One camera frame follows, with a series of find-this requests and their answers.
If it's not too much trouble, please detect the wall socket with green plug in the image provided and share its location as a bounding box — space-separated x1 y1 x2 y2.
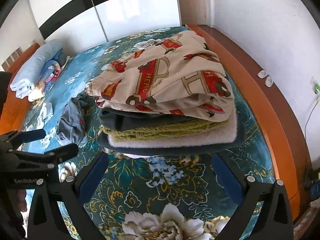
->
310 77 320 95

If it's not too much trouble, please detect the cream fire truck print garment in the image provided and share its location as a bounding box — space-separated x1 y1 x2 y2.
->
86 30 235 122

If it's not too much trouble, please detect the teal floral bedspread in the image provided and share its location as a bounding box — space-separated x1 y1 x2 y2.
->
23 27 274 239

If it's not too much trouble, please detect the colourful folded blanket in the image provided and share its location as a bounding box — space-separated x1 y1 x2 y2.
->
28 49 71 102

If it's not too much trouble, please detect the dark grey folded garment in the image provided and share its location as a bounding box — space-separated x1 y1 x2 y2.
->
98 107 195 131

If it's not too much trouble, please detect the orange wooden bed frame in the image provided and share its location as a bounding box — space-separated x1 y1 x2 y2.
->
0 24 313 221

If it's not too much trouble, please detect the olive green folded garment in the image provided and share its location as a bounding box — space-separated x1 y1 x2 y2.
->
100 119 229 142

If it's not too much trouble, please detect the white fleece folded garment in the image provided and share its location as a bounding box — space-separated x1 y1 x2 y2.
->
108 108 238 148

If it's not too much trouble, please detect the white charger cable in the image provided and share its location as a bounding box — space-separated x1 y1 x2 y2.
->
303 97 320 140

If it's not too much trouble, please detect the navy folded garment bottom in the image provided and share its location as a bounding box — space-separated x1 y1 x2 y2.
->
97 120 245 156

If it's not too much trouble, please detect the person's left hand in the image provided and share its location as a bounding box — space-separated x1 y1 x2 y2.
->
16 189 27 212

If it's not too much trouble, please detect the grey crumpled garment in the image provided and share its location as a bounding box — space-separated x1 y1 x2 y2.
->
56 92 94 146

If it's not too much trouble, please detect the white slippers pair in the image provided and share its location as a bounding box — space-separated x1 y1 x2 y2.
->
257 70 273 88

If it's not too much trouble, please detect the light blue shirt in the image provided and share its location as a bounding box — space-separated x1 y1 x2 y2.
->
37 102 54 129

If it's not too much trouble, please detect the white and black wardrobe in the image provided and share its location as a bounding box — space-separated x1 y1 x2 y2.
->
29 0 181 55

